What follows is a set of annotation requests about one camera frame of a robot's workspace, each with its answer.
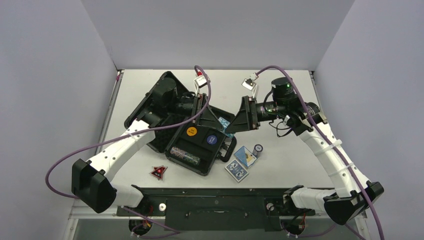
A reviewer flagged black poker set case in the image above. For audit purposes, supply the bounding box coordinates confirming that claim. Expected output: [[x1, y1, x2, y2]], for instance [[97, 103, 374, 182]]
[[124, 71, 237, 176]]

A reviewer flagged orange big blind button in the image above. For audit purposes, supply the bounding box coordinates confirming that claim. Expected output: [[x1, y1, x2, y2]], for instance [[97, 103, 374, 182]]
[[186, 126, 198, 137]]

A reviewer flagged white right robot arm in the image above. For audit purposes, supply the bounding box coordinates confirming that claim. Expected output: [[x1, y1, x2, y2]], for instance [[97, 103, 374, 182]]
[[225, 77, 384, 225]]

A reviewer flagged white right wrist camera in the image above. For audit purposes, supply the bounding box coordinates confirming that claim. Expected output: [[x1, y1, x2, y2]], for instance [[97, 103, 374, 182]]
[[241, 78, 259, 98]]

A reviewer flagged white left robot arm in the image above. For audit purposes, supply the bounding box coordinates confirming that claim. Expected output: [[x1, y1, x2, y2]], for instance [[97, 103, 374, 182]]
[[71, 72, 223, 215]]

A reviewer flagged blue small blind button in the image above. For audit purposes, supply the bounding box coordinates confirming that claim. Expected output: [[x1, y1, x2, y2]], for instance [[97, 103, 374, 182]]
[[206, 134, 218, 145]]

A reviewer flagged light blue chip stack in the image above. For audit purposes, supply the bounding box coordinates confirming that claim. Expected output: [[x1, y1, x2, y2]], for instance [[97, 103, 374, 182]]
[[218, 116, 234, 139]]

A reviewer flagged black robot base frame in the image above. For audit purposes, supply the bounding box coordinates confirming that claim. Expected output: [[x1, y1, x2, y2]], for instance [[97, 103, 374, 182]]
[[116, 188, 316, 232]]

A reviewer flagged blue patterned card deck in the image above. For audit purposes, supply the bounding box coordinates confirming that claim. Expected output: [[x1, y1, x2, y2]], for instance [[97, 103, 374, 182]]
[[224, 159, 249, 183]]

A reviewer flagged blue ace card box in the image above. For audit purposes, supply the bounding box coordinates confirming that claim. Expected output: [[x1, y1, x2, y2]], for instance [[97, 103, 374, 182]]
[[233, 146, 258, 168]]

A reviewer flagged yellow-blue chip stack bottom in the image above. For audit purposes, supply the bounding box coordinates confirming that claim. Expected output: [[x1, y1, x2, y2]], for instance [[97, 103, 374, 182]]
[[183, 153, 201, 166]]

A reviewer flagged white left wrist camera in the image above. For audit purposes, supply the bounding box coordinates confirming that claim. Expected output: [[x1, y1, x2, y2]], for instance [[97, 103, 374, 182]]
[[193, 75, 211, 97]]

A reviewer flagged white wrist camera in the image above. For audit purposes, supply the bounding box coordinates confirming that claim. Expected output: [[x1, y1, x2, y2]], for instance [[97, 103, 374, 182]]
[[241, 78, 259, 98], [193, 75, 211, 97]]

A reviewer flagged purple 500 chip stack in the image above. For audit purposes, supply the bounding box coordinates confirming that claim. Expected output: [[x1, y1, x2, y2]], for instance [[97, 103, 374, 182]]
[[252, 144, 264, 158]]

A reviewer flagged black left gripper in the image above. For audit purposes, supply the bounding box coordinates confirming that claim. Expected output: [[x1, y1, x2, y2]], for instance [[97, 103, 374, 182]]
[[167, 93, 224, 130]]

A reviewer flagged triangular all in marker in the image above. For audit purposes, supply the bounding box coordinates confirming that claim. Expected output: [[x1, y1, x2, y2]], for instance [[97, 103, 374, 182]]
[[149, 165, 168, 181]]

